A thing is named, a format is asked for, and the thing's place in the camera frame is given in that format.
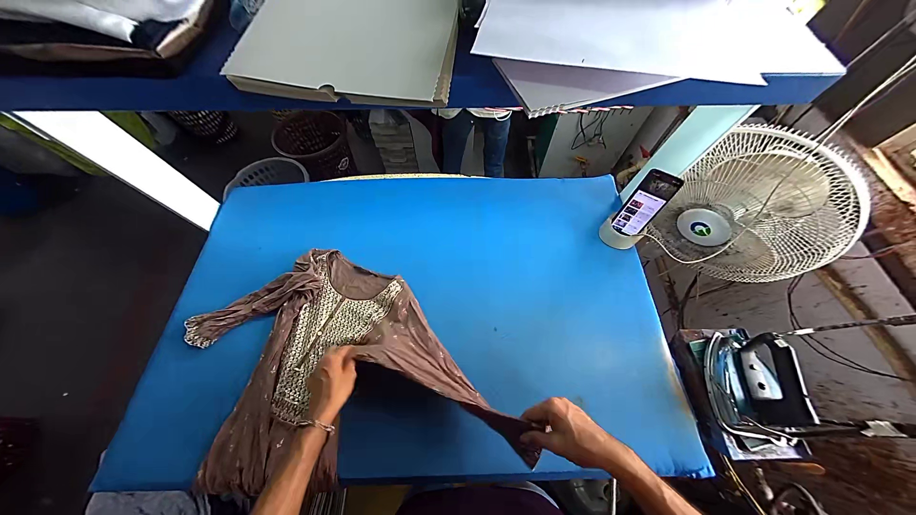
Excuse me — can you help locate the person's right hand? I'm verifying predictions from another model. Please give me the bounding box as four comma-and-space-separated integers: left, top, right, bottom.
520, 397, 632, 472

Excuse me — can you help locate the person's left hand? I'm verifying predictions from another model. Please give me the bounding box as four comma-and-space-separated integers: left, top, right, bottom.
307, 345, 357, 428

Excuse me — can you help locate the brown embroidered dress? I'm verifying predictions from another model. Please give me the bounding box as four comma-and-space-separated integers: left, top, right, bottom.
184, 248, 543, 497

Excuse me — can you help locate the person's right forearm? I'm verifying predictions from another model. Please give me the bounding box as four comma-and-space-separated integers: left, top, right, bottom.
608, 445, 704, 515

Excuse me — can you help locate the person's left forearm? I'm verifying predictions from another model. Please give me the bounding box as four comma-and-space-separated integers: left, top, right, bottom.
250, 421, 334, 515

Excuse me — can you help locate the person's body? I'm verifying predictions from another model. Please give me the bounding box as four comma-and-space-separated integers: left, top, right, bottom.
395, 483, 566, 515

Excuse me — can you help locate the blue ironing table cover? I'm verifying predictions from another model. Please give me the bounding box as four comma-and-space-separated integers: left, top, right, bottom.
89, 175, 716, 493

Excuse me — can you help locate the white cylindrical phone stand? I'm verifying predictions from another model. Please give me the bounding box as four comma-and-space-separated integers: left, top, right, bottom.
599, 215, 644, 250

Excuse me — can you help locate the grey plastic basket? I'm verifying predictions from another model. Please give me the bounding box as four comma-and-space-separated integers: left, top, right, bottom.
223, 157, 310, 202

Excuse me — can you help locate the maroon plastic basket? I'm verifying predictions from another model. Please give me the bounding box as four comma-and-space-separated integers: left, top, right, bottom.
271, 110, 358, 181

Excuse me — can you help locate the black and silver iron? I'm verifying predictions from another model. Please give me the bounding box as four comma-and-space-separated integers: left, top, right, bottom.
704, 331, 820, 439

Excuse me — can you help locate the black smartphone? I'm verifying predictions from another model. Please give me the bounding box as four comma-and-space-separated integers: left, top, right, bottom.
611, 169, 685, 237

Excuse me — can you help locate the grey folded cloth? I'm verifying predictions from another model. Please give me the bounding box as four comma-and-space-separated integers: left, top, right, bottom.
84, 490, 213, 515

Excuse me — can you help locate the dark patterned basket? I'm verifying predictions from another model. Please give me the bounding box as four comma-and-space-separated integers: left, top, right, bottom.
167, 110, 239, 145

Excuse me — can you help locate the white cabinet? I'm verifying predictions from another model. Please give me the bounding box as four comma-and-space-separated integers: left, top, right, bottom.
538, 106, 668, 179

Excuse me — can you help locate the stack of pale cardboard sheets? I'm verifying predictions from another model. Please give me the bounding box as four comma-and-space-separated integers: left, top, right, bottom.
220, 0, 460, 109

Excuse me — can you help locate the yellow-green cloth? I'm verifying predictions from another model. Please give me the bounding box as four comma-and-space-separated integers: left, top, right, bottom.
0, 111, 156, 177

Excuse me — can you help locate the white round fan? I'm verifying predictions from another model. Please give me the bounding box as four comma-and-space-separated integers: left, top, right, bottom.
633, 124, 872, 284

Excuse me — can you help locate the blue shelf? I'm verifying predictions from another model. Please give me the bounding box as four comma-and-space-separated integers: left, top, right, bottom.
0, 0, 847, 113

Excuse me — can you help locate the brown cardboard tray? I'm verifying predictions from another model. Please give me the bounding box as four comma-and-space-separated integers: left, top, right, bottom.
0, 0, 233, 78

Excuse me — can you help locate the stack of white paper sheets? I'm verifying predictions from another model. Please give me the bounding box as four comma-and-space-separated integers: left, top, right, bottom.
471, 0, 847, 119

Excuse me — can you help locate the pile of folded clothes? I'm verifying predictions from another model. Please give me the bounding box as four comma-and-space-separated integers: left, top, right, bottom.
0, 0, 207, 50

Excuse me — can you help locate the white post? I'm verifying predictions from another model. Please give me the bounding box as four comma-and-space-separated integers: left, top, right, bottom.
13, 110, 221, 232

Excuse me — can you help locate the pale green post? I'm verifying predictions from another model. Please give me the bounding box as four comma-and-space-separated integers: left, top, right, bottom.
620, 105, 760, 207

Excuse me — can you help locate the black iron cord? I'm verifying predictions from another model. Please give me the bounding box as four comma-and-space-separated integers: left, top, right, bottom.
780, 313, 916, 338

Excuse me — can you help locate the white cable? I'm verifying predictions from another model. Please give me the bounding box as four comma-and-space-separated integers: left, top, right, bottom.
637, 53, 916, 265

